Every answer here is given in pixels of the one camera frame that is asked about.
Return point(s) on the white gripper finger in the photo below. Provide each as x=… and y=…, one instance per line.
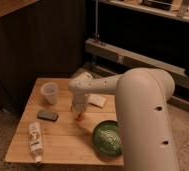
x=81, y=115
x=72, y=108

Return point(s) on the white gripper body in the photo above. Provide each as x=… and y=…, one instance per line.
x=79, y=102

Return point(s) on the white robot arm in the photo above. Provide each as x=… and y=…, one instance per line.
x=141, y=96

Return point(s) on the dark grey sponge block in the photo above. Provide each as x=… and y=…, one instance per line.
x=47, y=115

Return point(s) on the white plastic cup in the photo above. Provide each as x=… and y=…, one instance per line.
x=49, y=91

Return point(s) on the green ribbed bowl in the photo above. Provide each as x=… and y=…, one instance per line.
x=106, y=139

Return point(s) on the white lotion bottle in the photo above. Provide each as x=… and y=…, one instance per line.
x=35, y=141

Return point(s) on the vertical metal pole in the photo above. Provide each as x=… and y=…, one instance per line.
x=96, y=19

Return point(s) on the upper wooden shelf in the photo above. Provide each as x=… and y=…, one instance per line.
x=172, y=9

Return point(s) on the grey metal shelf rail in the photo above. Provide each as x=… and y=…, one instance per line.
x=132, y=60

